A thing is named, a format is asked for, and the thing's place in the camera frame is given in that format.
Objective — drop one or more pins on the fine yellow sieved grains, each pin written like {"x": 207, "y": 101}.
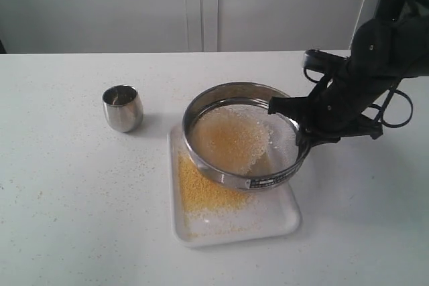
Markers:
{"x": 208, "y": 207}

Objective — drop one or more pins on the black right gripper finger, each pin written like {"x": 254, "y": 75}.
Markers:
{"x": 309, "y": 138}
{"x": 298, "y": 109}

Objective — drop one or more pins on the stainless steel cup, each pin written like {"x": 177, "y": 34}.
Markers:
{"x": 122, "y": 108}

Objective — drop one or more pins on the yellow grain mixture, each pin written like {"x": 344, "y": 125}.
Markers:
{"x": 230, "y": 140}

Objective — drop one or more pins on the round steel mesh sieve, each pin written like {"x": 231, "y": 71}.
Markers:
{"x": 282, "y": 159}

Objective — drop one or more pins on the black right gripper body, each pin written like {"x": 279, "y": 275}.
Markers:
{"x": 334, "y": 108}

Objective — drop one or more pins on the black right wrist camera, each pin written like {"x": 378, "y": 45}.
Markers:
{"x": 322, "y": 62}

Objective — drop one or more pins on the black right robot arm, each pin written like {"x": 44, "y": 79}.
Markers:
{"x": 394, "y": 45}

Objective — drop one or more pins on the white square plastic tray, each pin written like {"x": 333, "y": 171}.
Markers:
{"x": 277, "y": 210}

